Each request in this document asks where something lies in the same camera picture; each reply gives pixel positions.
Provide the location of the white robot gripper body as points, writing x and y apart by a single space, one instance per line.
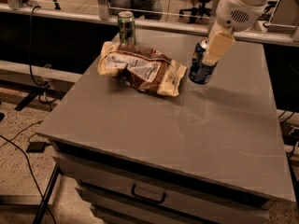
234 16

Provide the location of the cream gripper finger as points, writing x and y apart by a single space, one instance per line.
219 43

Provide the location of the blue pepsi can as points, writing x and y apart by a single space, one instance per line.
200 73

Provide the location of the black power adapter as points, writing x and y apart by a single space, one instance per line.
36 147

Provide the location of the brown chip bag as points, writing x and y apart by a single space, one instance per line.
143 69

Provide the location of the green soda can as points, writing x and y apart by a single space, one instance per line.
126 22

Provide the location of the black drawer handle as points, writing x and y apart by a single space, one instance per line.
148 194

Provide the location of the black office chair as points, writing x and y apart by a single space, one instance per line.
198 10

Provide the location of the grey drawer cabinet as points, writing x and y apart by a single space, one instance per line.
216 149

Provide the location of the metal railing post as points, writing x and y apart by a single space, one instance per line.
104 12

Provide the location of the seated person in jeans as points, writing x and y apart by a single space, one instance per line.
149 9

